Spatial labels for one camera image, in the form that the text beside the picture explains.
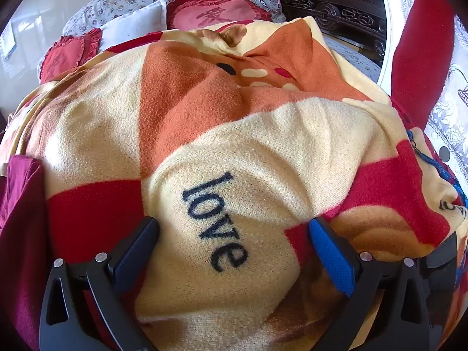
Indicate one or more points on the red heart-shaped pillow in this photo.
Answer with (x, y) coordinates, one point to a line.
(219, 12)
(65, 55)

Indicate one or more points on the red curtain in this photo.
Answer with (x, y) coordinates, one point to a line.
(420, 62)

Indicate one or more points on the printed fleece blanket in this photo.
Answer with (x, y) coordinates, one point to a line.
(256, 135)

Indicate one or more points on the white lace curtain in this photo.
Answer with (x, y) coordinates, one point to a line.
(453, 117)

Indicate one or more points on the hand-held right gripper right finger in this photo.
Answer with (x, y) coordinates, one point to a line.
(332, 259)

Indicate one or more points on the dark carved wooden headboard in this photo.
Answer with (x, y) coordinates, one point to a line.
(329, 7)

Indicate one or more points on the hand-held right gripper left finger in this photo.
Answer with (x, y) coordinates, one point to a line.
(135, 252)

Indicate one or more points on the white wall paper sheet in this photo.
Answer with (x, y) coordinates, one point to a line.
(9, 44)

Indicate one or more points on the white pillow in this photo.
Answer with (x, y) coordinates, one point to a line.
(135, 25)

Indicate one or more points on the magenta garment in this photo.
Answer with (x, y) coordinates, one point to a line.
(22, 245)

